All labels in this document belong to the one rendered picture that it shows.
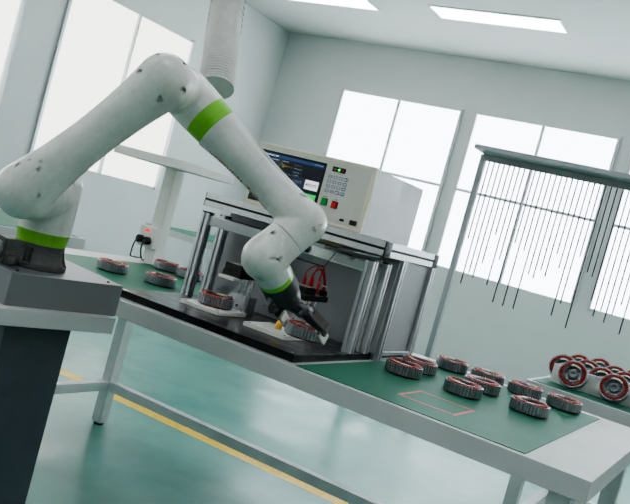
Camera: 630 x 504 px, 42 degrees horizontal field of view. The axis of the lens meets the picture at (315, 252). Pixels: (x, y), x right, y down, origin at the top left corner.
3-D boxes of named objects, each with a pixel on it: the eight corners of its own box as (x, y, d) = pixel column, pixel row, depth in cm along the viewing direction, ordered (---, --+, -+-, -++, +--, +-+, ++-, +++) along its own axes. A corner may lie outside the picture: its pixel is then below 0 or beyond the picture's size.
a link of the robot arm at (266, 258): (225, 248, 190) (253, 272, 184) (265, 213, 193) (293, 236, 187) (245, 280, 201) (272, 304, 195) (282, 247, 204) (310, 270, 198)
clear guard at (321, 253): (323, 267, 216) (329, 245, 216) (251, 245, 228) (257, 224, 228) (374, 276, 245) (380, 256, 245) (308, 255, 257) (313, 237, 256)
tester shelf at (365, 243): (383, 256, 236) (387, 241, 236) (203, 204, 270) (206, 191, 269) (436, 268, 275) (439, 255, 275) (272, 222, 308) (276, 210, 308)
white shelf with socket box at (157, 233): (153, 274, 316) (184, 161, 314) (86, 251, 334) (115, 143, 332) (207, 280, 346) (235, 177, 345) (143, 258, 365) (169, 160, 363)
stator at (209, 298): (219, 310, 244) (223, 298, 244) (189, 300, 248) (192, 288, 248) (238, 311, 254) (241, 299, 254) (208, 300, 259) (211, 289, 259)
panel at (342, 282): (373, 354, 251) (400, 260, 250) (208, 295, 283) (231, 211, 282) (375, 353, 252) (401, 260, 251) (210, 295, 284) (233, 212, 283)
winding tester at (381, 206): (359, 233, 244) (377, 167, 243) (243, 201, 265) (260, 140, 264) (408, 247, 278) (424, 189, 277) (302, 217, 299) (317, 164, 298)
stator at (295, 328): (310, 344, 212) (314, 330, 212) (276, 331, 218) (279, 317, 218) (330, 344, 222) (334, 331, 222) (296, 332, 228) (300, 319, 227)
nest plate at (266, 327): (284, 340, 229) (285, 336, 229) (242, 324, 237) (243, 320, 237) (310, 340, 242) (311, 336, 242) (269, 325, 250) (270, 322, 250)
